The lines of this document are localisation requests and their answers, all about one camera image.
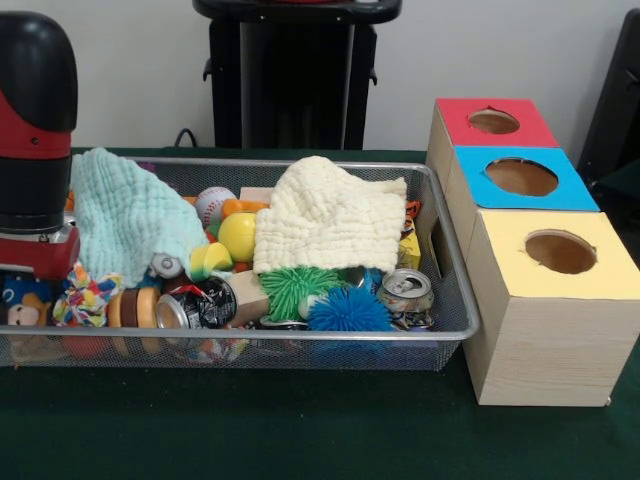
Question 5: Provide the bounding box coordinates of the crushed silver can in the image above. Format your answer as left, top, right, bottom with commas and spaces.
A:
377, 268, 435, 331

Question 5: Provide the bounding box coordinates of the dark green table cloth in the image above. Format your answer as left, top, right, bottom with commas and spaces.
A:
0, 146, 640, 480
589, 159, 640, 214

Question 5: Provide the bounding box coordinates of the multicoloured rope toy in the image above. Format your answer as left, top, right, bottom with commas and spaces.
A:
52, 262, 124, 327

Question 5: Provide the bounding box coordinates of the light blue cloth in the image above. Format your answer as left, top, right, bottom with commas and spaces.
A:
67, 146, 234, 289

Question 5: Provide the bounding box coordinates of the cream cloth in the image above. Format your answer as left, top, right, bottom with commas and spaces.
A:
252, 155, 409, 275

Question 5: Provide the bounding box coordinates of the blue spiky rubber ball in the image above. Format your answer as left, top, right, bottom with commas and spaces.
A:
305, 285, 396, 332

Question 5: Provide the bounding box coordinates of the brown monkey plush toy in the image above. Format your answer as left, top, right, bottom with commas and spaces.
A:
0, 276, 55, 327

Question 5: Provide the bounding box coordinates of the silver mesh bin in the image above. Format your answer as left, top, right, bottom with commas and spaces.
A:
0, 154, 481, 372

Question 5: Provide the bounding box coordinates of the white baseball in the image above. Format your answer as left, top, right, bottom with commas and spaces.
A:
194, 186, 237, 226

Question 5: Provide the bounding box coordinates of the crushed black can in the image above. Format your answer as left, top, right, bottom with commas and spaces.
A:
155, 277, 239, 331

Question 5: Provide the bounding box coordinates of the yellow plastic ball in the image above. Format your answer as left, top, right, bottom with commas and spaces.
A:
217, 212, 259, 264

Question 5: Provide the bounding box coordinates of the green spiky rubber ball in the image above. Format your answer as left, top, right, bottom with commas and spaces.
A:
258, 266, 346, 322

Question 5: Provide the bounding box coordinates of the wooden box with three holes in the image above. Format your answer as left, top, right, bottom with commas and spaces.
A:
426, 97, 640, 407

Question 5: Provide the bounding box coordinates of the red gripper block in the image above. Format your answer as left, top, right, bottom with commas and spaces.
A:
0, 228, 82, 282

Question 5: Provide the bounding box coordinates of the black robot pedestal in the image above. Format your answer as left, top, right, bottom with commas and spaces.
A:
192, 0, 404, 151

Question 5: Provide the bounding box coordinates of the black chair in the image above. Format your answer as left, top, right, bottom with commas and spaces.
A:
577, 7, 640, 176

